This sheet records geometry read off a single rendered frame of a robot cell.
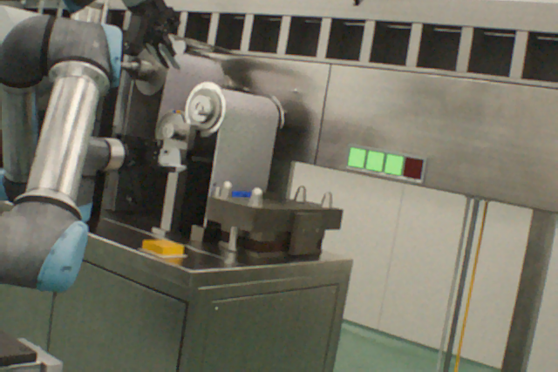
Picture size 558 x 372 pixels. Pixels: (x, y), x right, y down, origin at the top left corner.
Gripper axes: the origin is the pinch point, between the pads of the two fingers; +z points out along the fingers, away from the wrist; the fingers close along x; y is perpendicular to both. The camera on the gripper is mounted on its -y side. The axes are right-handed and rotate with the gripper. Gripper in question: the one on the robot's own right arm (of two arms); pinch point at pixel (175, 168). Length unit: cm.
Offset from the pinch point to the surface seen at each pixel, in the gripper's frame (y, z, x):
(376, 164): 9, 45, -31
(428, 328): -93, 279, 50
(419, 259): -52, 279, 64
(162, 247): -16.9, -13.4, -13.3
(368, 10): 52, 47, -19
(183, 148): 4.7, 9.5, 7.8
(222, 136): 9.6, 15.3, -0.3
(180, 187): -6.0, 10.4, 7.8
